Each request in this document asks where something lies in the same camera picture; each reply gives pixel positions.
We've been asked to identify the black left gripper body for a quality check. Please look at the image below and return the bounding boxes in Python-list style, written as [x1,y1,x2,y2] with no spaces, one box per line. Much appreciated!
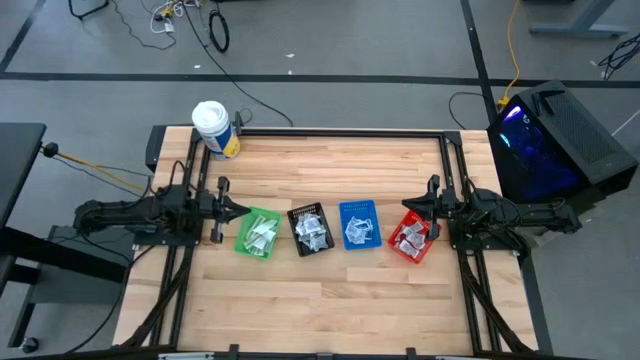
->
[196,188,222,231]

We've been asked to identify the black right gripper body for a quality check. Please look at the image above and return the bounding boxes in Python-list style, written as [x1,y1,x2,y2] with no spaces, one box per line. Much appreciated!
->
[437,188,460,224]

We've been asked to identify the green plastic basket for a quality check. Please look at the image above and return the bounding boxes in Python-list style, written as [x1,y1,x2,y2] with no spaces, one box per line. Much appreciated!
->
[233,205,284,261]

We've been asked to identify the red plastic basket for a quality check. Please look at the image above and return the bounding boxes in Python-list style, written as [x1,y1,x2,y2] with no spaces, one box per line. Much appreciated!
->
[387,212,437,265]

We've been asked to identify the white wipes canister blue label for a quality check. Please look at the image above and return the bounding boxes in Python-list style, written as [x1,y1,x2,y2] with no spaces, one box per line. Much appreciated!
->
[191,100,242,160]

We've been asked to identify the blue plastic basket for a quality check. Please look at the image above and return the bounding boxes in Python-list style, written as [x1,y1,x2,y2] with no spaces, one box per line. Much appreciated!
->
[338,198,384,251]

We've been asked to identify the black plastic basket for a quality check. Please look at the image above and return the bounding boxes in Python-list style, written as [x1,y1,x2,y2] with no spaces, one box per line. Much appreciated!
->
[286,201,336,258]

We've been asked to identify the black computer tower blue glow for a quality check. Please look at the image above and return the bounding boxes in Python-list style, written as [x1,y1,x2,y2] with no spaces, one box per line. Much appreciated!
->
[486,79,640,227]

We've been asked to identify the black desk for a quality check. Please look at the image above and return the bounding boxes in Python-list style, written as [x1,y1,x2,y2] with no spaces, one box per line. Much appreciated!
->
[0,122,129,351]

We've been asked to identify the grey desk leg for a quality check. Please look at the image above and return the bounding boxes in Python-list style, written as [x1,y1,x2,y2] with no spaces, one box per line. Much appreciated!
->
[528,0,632,39]

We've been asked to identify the black aluminium table frame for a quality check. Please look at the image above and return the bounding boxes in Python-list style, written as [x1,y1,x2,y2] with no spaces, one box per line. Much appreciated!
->
[112,124,554,360]

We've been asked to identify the thin black cable loop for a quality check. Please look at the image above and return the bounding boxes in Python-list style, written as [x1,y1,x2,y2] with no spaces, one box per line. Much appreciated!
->
[447,90,501,130]

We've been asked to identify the yellow floor cable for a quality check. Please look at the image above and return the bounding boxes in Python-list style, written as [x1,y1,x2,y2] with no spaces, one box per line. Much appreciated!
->
[497,0,523,110]

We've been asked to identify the long black floor cable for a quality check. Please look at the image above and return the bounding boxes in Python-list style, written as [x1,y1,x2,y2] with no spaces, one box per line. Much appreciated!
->
[182,0,295,128]

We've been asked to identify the black cable coil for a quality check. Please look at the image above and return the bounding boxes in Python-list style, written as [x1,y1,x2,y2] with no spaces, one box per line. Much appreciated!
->
[207,8,232,54]

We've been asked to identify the white cable bundle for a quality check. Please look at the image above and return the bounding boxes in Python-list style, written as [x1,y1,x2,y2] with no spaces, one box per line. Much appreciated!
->
[149,0,201,35]

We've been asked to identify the black cable tangle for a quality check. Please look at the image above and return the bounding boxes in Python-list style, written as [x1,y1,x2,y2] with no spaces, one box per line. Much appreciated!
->
[597,32,640,81]

